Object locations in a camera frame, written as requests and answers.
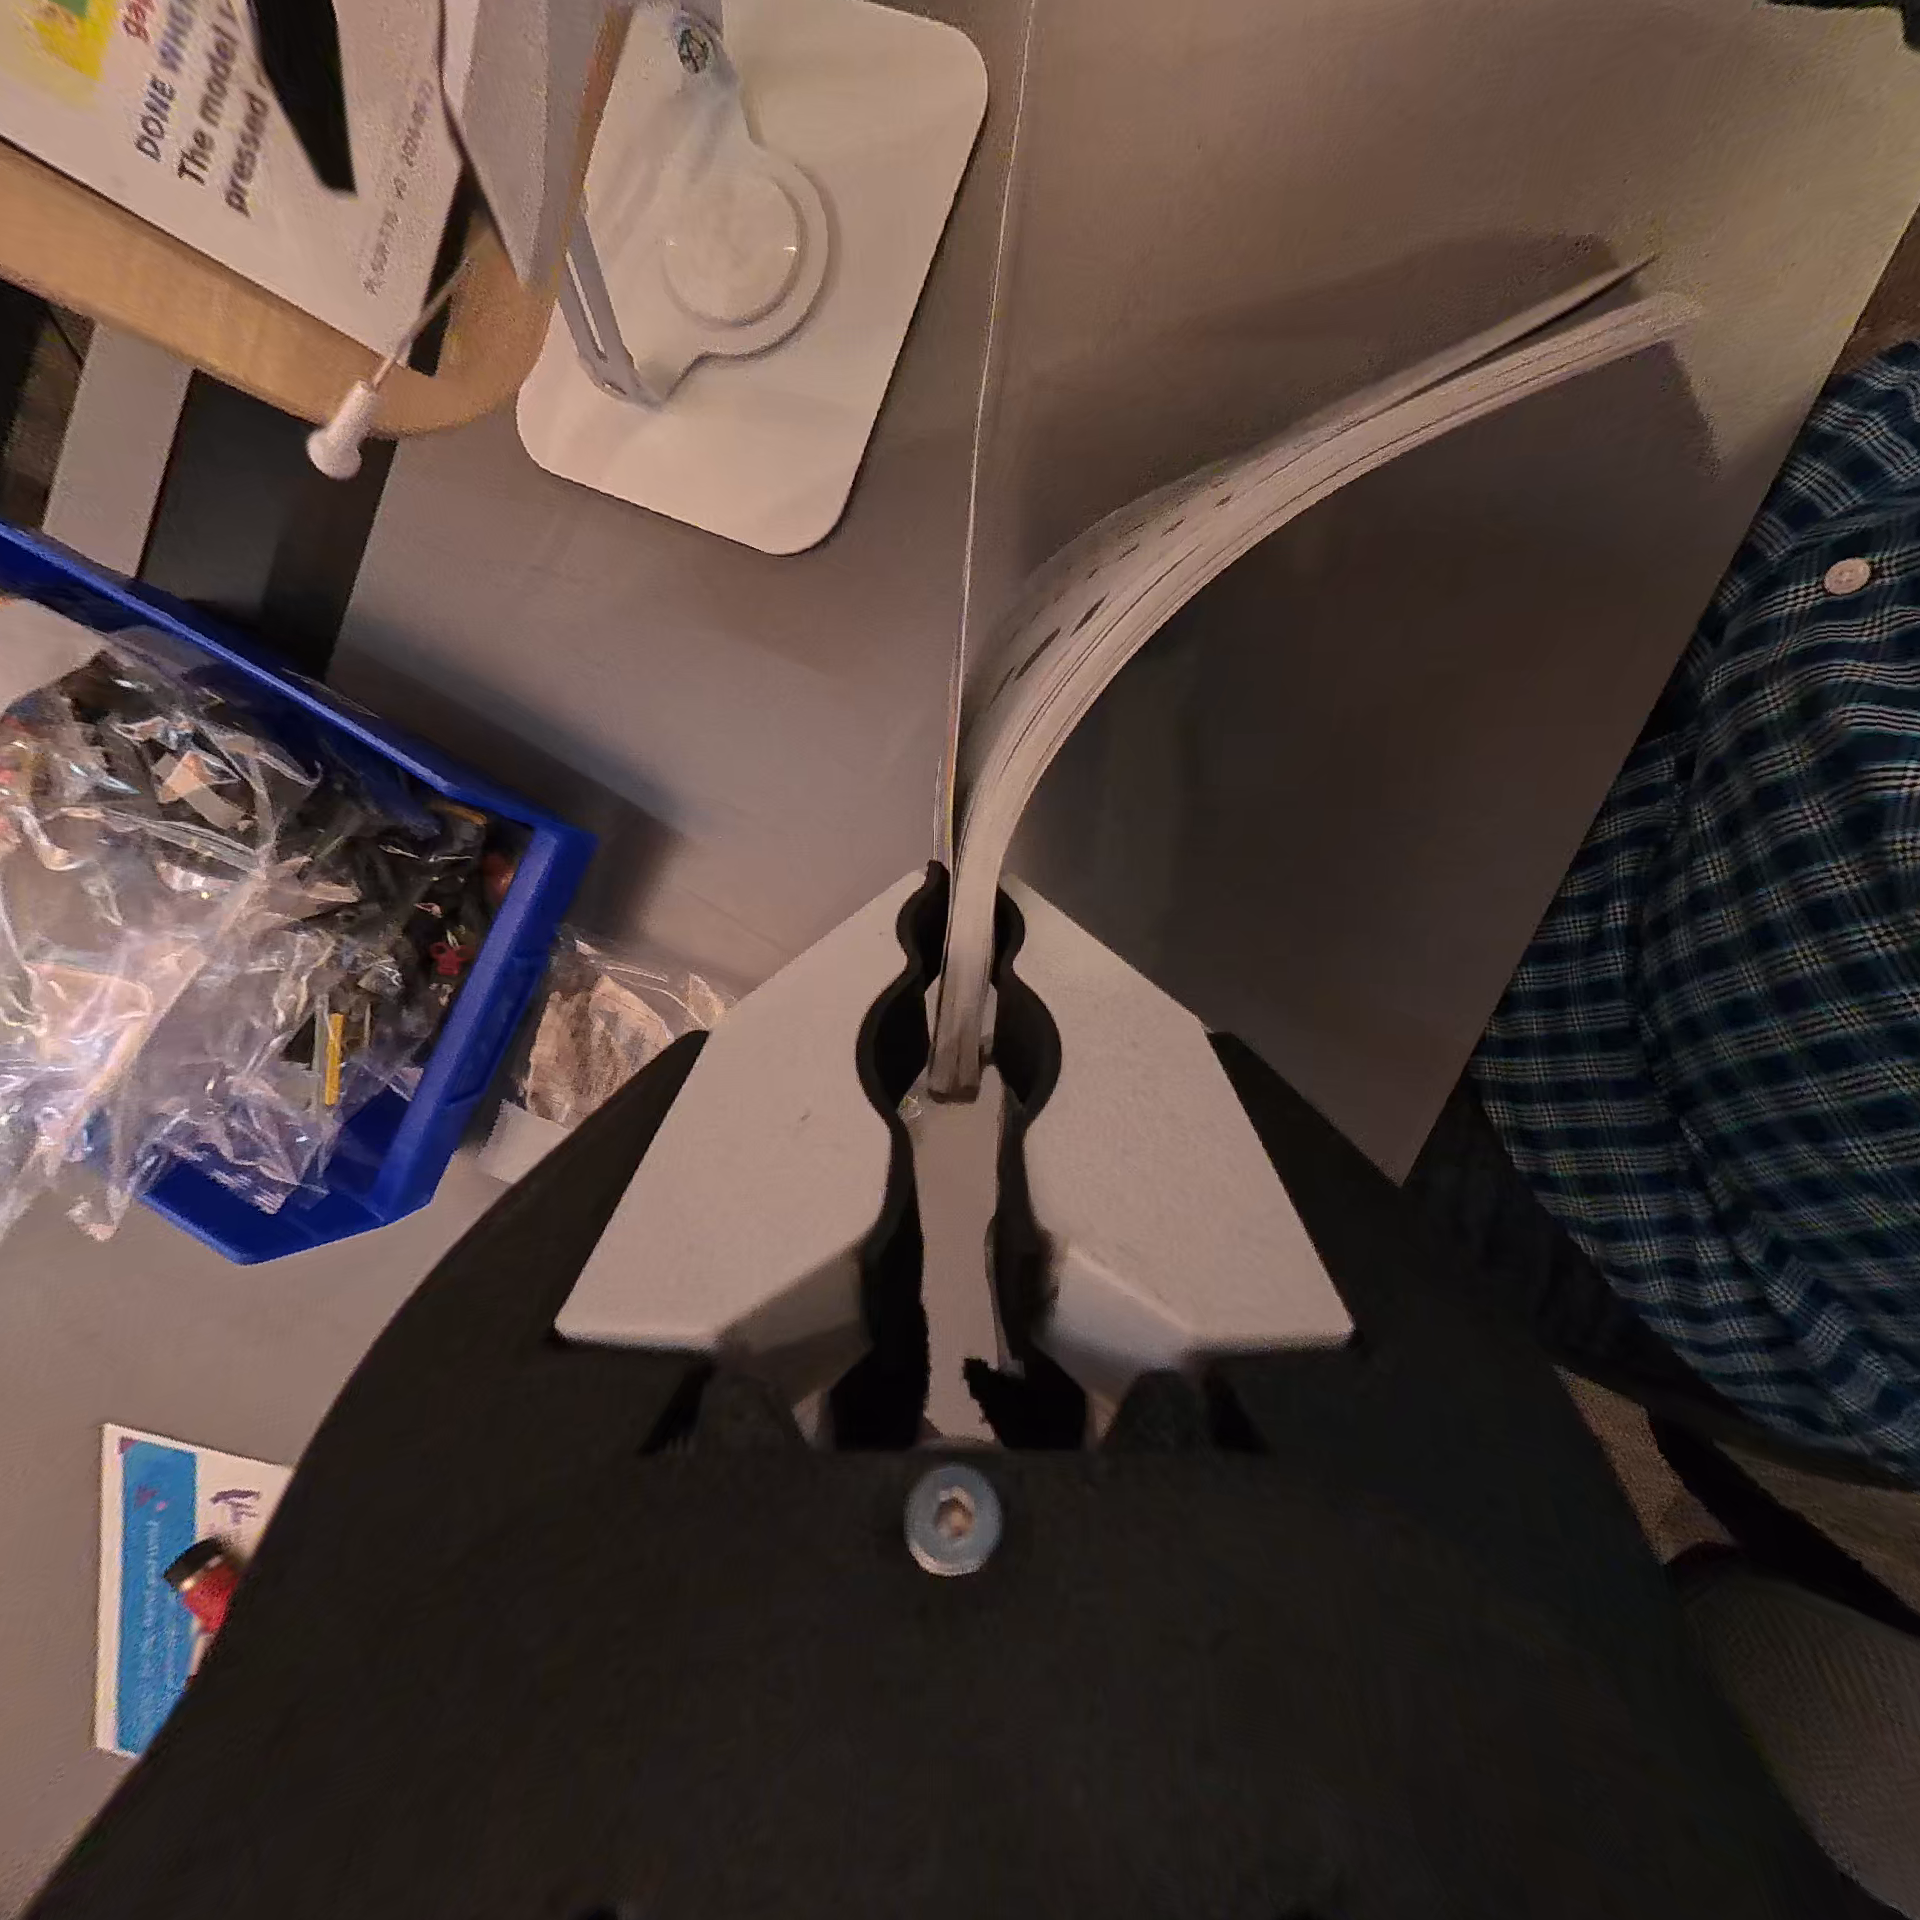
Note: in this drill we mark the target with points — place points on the clear bags of lego pieces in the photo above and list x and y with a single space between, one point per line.
180 840

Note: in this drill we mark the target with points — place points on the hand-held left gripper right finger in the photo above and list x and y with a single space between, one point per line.
1185 1184

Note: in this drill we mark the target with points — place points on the blue plastic bin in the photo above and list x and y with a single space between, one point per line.
511 960

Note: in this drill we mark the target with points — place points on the lego instruction booklet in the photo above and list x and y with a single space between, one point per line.
1142 569

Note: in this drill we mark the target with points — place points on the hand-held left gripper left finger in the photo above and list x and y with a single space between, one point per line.
734 1184

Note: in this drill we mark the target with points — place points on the printed task instruction sheet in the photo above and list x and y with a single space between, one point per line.
180 165

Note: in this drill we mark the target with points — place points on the blue and white card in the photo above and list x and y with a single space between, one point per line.
143 1589

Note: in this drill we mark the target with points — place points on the clear bag of lego pieces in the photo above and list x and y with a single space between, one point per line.
616 1019

